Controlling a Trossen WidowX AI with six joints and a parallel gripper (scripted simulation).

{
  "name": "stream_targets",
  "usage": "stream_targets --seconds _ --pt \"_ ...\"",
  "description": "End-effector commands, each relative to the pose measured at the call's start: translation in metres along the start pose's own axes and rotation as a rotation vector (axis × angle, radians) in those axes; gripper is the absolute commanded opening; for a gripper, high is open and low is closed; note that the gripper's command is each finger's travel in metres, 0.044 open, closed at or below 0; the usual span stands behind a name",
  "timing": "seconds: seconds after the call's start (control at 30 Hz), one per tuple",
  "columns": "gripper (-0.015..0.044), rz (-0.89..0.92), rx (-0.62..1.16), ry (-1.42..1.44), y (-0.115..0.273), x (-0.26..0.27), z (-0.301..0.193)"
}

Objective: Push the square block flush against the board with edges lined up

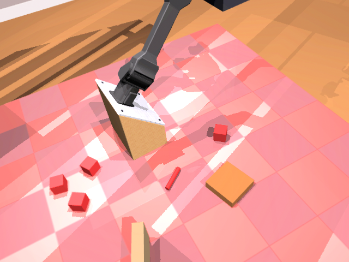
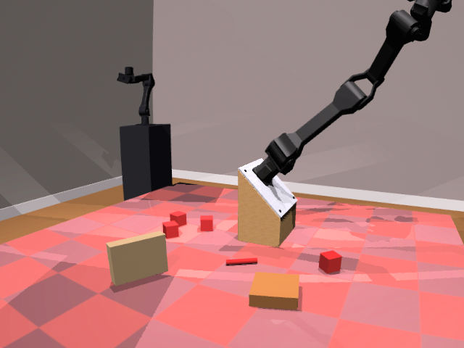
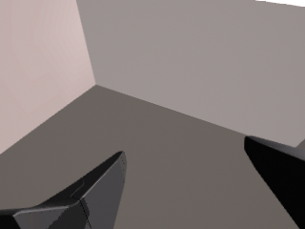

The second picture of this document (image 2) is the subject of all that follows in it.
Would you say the red cylinder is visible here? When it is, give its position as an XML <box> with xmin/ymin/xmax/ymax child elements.
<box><xmin>225</xmin><ymin>258</ymin><xmax>257</xmax><ymax>265</ymax></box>

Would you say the red cube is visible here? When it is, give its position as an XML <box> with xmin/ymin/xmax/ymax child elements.
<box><xmin>170</xmin><ymin>211</ymin><xmax>186</xmax><ymax>227</ymax></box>
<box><xmin>319</xmin><ymin>250</ymin><xmax>342</xmax><ymax>273</ymax></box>
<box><xmin>200</xmin><ymin>215</ymin><xmax>213</xmax><ymax>231</ymax></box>
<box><xmin>162</xmin><ymin>221</ymin><xmax>179</xmax><ymax>239</ymax></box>

